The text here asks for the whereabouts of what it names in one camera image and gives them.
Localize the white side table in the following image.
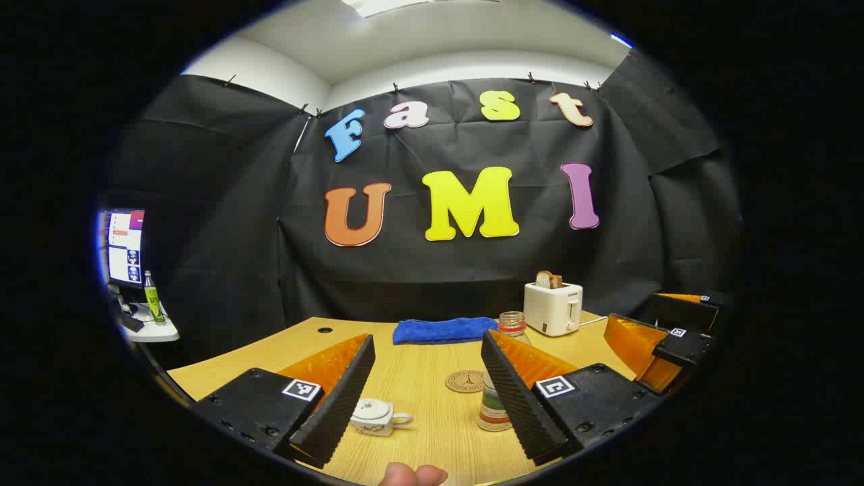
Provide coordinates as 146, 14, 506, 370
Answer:
118, 300, 181, 344

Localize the white teacup lid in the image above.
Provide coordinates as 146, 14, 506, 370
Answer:
354, 398, 394, 420

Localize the ceiling light panel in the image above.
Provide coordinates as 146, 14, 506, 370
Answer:
341, 0, 433, 18

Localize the computer monitor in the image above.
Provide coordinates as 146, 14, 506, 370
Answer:
98, 208, 146, 288

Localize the white toaster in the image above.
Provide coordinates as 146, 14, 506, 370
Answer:
523, 281, 583, 338

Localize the blue towel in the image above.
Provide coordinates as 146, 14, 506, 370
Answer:
393, 317, 500, 346

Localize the white ceramic teacup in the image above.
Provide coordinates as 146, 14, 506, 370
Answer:
350, 405, 414, 437

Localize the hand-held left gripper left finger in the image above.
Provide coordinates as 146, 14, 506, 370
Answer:
194, 333, 377, 470

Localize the round brown coaster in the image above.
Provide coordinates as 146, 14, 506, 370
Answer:
445, 370, 487, 394

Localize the green drink bottle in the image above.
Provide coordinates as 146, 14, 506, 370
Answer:
144, 270, 166, 326

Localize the clear plastic water bottle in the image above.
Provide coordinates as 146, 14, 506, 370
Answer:
478, 311, 532, 433

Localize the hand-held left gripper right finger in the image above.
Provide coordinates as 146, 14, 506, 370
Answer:
481, 329, 666, 468

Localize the black backdrop cloth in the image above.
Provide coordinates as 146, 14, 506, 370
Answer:
101, 51, 743, 369

